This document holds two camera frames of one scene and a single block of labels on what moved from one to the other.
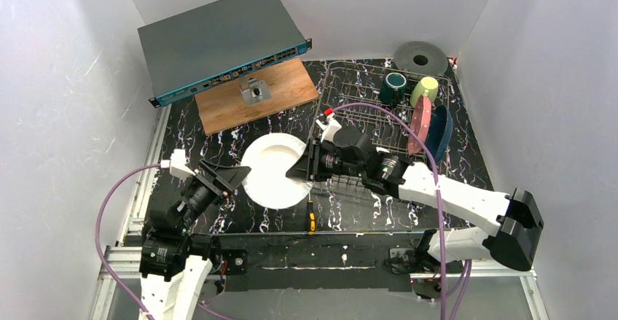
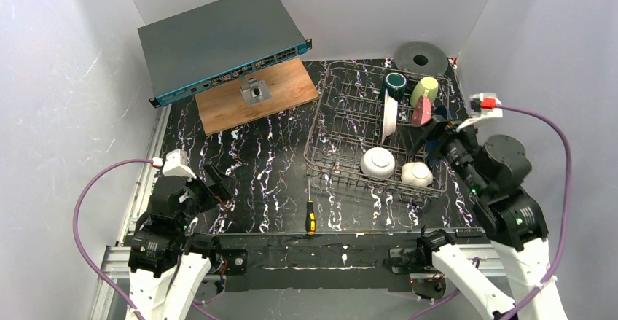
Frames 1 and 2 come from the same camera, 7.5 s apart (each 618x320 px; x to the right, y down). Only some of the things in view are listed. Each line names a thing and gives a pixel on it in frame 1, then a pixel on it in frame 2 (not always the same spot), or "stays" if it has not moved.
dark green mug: (392, 92) stays
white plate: (269, 157) to (390, 116)
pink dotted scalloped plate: (420, 122) stays
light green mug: (427, 83) stays
